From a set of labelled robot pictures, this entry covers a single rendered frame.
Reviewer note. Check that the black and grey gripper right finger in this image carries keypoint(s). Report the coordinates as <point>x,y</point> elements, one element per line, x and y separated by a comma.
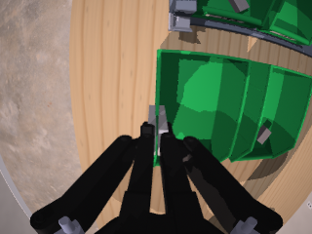
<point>232,205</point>

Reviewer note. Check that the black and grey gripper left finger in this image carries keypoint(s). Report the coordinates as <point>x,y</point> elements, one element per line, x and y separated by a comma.
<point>79,207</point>

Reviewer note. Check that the green bin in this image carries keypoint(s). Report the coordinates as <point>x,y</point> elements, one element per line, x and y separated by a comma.
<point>286,103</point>
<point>292,18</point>
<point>255,16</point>
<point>203,96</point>

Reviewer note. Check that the grey metal shelf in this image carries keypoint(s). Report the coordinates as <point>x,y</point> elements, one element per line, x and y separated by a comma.
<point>180,20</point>

